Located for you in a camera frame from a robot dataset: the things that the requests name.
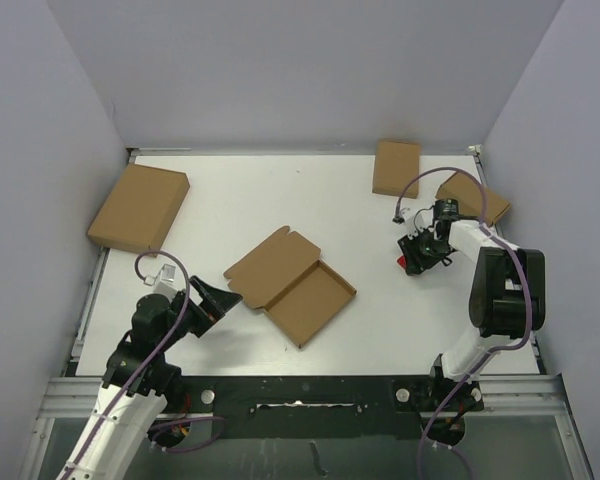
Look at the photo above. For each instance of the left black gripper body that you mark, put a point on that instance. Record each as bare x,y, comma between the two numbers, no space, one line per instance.
194,320

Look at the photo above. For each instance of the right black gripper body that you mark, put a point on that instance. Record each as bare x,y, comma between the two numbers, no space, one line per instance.
423,250

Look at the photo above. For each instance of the brown cardboard box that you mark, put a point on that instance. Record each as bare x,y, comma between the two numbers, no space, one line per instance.
285,277

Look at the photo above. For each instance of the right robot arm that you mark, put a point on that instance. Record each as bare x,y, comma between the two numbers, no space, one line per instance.
507,300

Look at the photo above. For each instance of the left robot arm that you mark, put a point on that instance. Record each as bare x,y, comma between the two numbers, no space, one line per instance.
141,396

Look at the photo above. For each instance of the small folded cardboard box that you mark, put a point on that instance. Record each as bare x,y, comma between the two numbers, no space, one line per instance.
469,196

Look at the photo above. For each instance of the upright folded cardboard box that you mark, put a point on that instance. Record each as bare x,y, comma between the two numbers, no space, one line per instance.
396,164

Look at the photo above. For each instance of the large folded cardboard box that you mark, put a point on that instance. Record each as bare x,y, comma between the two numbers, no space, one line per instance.
139,211

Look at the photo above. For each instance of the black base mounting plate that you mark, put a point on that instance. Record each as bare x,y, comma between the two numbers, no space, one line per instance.
319,407

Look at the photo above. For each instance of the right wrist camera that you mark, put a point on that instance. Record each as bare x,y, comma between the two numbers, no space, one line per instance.
400,216

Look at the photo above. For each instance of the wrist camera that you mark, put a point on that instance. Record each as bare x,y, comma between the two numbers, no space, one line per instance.
400,216
163,282

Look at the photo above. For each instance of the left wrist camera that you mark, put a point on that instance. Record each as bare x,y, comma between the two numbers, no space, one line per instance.
163,282

